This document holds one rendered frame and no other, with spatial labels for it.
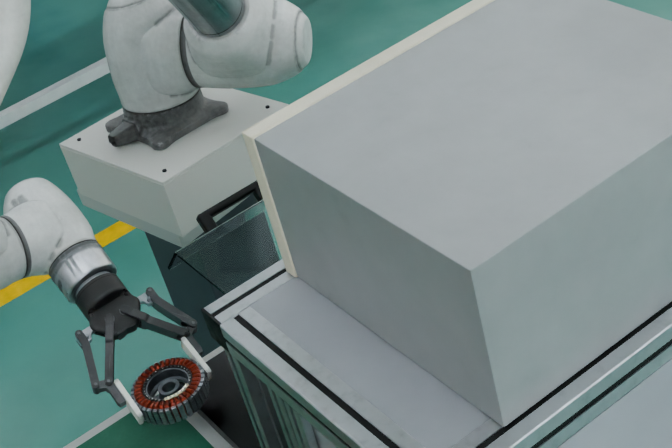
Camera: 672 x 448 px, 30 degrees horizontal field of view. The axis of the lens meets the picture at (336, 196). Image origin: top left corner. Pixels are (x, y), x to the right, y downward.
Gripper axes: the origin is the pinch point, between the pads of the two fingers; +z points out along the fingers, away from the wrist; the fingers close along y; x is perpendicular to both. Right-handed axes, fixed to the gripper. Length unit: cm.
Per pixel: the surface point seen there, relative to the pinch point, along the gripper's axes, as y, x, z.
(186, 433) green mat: 0.9, -5.1, 5.7
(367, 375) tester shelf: -7, 50, 29
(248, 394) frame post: -2.1, 25.9, 15.8
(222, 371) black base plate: -9.4, -5.8, 0.4
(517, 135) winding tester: -29, 70, 23
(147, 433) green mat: 5.1, -7.5, 1.5
